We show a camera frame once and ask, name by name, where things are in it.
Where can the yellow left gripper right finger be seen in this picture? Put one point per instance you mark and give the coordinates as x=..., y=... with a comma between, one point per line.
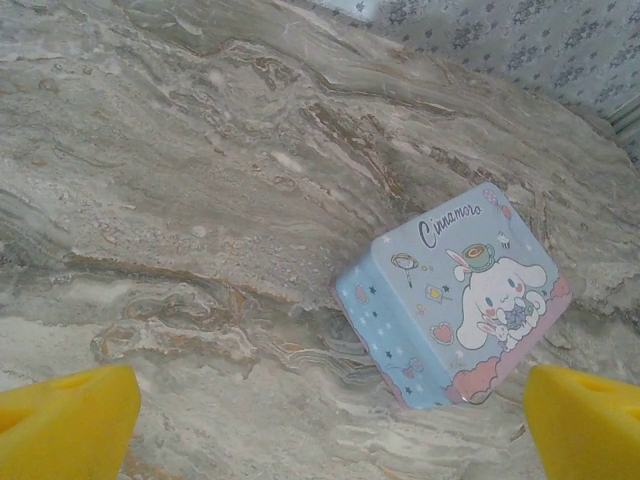
x=585, y=430

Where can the aluminium corner post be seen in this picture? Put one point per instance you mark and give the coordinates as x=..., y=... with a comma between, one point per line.
x=627, y=125

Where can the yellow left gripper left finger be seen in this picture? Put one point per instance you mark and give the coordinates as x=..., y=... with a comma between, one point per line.
x=65, y=425

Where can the blue cartoon tin box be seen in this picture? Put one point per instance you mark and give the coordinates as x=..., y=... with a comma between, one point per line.
x=450, y=300

